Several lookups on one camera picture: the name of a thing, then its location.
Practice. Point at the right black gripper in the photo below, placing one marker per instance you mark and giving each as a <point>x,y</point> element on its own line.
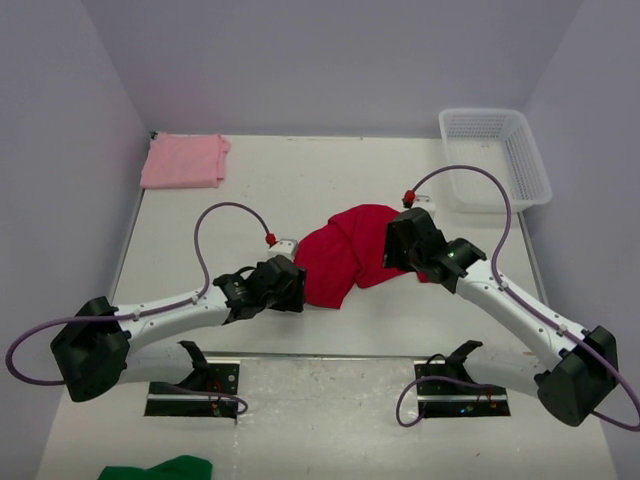
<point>392,257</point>

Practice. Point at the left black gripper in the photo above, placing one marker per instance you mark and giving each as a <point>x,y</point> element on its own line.
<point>294,297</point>

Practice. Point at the red t shirt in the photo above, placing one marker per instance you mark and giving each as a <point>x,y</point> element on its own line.
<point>347,252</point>

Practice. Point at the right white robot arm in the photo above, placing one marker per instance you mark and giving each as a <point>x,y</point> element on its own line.
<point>567,367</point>

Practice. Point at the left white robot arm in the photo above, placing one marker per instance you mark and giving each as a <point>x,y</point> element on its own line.
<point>121,345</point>

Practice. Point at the white plastic basket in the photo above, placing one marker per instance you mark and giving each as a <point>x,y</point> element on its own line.
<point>499,141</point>

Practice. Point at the folded pink t shirt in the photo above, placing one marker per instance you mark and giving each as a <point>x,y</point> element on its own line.
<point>185,162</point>

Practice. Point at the green t shirt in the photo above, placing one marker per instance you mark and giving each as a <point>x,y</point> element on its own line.
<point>184,467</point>

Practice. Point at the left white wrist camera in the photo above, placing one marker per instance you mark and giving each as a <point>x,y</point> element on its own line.
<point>284,247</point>

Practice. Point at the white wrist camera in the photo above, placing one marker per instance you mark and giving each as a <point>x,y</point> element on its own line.
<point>426,203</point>
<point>284,247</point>

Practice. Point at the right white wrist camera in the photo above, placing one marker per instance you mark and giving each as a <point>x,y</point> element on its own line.
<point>426,203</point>

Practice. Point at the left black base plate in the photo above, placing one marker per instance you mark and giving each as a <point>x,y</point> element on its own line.
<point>208,394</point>

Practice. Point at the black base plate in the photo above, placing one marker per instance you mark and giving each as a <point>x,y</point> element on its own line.
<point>208,394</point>
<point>440,399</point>

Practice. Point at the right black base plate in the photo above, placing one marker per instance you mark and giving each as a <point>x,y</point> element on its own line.
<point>440,399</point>

